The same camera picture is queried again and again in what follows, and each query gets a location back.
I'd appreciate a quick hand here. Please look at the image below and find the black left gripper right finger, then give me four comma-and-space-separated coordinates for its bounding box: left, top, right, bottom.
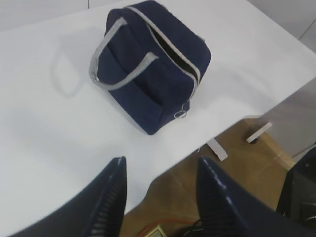
196, 157, 304, 237

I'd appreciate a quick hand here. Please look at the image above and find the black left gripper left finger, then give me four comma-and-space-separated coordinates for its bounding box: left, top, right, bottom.
15, 157, 127, 237

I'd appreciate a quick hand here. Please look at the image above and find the navy blue lunch bag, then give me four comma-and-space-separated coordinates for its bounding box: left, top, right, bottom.
89, 0, 211, 135

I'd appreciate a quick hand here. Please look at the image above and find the white table leg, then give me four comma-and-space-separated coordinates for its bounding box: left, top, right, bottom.
207, 138, 228, 161

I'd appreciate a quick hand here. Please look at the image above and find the black box on floor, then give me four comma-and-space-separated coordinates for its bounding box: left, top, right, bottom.
276, 148, 316, 229

